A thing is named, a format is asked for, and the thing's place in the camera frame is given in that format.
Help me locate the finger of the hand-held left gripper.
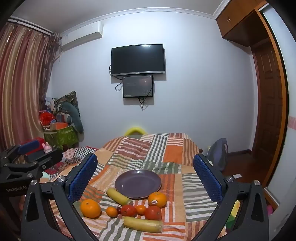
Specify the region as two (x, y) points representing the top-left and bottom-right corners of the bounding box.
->
(0, 139), (46, 163)
(24, 148), (63, 171)

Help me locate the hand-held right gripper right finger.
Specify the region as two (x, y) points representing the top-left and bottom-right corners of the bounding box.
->
(193, 153), (271, 241)

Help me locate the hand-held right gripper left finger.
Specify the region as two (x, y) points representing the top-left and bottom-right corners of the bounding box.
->
(21, 153), (100, 241)

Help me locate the yellow corn cob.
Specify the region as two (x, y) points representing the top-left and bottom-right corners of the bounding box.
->
(122, 216), (163, 233)
(106, 188), (133, 206)

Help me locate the large orange with sticker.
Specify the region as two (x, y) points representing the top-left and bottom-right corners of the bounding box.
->
(148, 192), (167, 208)

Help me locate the purple plate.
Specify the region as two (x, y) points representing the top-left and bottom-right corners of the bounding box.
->
(115, 170), (162, 200)

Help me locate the red tomato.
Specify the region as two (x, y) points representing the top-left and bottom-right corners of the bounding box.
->
(145, 205), (162, 220)
(121, 204), (137, 217)

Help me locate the red box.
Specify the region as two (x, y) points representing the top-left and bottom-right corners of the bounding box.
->
(25, 137), (46, 156)

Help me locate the checkered cloth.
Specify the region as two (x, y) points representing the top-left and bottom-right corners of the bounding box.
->
(63, 146), (97, 165)

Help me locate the grey purple backpack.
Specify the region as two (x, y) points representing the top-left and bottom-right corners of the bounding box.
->
(206, 138), (229, 172)

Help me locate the green storage box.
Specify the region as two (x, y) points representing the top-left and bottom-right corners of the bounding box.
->
(44, 125), (78, 151)

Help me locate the red plastic bag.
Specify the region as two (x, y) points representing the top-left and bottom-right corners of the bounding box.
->
(39, 111), (56, 127)

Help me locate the striped patchwork blanket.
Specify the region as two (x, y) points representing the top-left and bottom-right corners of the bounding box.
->
(42, 133), (241, 241)

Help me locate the yellow bed sheet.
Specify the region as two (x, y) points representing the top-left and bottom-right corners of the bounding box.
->
(227, 200), (241, 233)

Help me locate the grey green plush toy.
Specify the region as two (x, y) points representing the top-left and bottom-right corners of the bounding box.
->
(59, 102), (84, 134)

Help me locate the striped red curtain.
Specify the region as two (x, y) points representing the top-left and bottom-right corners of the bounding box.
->
(0, 22), (62, 153)

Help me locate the camouflage cloth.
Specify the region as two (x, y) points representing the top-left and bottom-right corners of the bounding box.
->
(55, 91), (80, 116)

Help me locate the yellow round object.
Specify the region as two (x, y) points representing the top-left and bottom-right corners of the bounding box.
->
(124, 126), (145, 135)

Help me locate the white air conditioner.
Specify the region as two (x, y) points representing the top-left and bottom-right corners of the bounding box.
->
(60, 31), (102, 52)

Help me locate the curtain rod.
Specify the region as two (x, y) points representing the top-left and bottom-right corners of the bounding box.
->
(7, 19), (53, 37)

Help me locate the wooden overhead cabinet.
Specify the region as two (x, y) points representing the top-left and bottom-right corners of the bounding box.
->
(216, 0), (265, 47)

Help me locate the black monitor cable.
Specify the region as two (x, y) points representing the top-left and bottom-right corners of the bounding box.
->
(138, 97), (149, 110)

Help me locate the small black wall monitor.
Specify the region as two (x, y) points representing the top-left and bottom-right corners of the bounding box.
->
(122, 75), (154, 99)

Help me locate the black wall television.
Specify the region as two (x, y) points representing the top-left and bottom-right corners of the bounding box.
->
(111, 43), (166, 77)

